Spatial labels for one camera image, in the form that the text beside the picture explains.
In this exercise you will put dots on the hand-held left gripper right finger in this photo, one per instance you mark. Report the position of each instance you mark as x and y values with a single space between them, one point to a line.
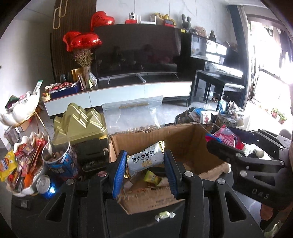
170 174

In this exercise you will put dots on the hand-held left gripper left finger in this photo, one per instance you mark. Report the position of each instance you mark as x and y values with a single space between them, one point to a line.
119 174

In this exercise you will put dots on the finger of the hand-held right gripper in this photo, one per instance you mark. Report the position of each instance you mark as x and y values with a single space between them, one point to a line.
254 137
219 148

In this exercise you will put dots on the pink red snack packet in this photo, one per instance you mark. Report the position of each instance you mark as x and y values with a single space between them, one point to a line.
226 137

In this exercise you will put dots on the yellow green snack packet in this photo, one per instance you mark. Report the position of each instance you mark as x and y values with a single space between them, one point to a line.
152 178

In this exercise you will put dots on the long white candy bag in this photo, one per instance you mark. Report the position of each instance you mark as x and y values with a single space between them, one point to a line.
146 158

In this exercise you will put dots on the brown cardboard box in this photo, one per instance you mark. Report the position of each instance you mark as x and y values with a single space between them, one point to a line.
148 203

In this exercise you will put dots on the patterned bowl of snacks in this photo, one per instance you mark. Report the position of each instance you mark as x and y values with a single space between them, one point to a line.
226 116

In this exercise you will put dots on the dark bowl of snacks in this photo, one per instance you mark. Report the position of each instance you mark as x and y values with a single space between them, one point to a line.
196 119

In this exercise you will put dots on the blue tray of red snacks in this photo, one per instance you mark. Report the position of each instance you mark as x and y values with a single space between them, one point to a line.
64 89

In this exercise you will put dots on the person's right hand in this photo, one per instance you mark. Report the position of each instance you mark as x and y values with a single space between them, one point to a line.
266 212

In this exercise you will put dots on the white plush toy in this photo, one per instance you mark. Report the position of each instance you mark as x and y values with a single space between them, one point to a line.
257 152

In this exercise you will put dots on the potted plants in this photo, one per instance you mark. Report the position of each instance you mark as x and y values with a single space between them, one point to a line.
278 115

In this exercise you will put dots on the black gift box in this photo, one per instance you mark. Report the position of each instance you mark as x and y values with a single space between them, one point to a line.
92 153

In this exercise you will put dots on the pale green wrapped candy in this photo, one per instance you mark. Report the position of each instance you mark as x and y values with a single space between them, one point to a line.
164 215

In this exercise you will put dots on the piano bench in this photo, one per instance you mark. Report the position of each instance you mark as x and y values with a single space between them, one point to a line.
232 87

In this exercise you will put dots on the clear snack canister blue label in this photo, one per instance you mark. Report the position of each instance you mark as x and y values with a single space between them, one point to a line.
60 161

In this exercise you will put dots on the clear zip plastic bag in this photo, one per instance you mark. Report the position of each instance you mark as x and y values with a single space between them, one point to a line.
132 114

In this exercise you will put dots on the gold mountain-shaped box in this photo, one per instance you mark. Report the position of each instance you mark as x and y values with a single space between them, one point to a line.
80 123

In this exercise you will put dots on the blue drink can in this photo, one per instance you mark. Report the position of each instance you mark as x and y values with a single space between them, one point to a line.
44 186

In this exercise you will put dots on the dark cloth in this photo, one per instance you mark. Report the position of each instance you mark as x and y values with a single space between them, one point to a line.
232 57

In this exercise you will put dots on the white television cabinet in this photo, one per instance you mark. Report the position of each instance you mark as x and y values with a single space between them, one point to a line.
137 91

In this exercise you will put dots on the black upright piano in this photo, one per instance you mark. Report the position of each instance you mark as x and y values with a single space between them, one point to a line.
210 57

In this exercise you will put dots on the dark curtain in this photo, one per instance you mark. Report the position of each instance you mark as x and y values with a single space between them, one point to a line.
240 45

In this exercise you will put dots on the pile of red snack packets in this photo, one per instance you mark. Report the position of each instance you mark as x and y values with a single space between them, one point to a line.
25 158

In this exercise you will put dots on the white shell bowl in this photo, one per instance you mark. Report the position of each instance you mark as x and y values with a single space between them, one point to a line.
25 191
23 107

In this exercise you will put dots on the silver foil bag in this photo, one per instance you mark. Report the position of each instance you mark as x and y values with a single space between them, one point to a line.
92 79

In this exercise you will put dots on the small black tag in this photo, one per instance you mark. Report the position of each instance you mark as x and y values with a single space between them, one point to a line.
23 203

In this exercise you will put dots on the glass vase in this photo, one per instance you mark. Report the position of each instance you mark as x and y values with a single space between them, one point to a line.
86 77

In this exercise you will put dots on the small wicker basket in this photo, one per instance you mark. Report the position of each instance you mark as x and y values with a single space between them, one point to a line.
45 98

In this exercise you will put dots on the small brown carton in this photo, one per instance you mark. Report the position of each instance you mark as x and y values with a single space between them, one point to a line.
25 125

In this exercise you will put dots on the gold paper packages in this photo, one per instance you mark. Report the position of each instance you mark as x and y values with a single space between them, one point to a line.
76 74

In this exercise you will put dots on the black metronome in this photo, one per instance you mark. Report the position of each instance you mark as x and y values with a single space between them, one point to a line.
211 36

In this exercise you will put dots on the dark glass bottles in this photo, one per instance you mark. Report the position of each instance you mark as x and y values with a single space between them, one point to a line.
63 77

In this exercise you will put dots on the grey plastic container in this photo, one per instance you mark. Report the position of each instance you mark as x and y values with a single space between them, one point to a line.
10 136

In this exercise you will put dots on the green white paper box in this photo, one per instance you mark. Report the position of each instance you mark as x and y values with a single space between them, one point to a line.
37 87

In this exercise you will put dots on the brown plush toy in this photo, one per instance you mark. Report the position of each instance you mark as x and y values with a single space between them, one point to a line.
200 31

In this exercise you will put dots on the dried flower bouquet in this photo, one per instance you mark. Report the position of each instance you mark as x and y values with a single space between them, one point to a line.
83 57

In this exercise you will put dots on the black television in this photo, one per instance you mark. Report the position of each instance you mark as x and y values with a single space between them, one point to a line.
137 50

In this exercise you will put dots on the dark snack packet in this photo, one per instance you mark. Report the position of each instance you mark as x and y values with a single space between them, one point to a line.
12 101

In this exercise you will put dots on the grey rabbit figurine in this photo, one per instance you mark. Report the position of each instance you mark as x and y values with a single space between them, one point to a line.
186 22

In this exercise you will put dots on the red digital clock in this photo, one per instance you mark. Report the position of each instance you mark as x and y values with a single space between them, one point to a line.
169 22

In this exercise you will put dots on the red heart balloon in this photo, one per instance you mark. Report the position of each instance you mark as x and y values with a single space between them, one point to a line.
101 20
81 42

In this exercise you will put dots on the gold telephone ornament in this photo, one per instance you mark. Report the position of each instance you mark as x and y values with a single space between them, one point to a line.
162 17

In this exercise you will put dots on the white router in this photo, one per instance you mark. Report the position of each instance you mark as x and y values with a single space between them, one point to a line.
148 21

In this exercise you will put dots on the white security camera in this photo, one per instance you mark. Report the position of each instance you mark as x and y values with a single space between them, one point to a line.
132 18

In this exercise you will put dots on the gold paperclip wall ornament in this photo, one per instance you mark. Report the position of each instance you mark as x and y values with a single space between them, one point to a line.
58 11

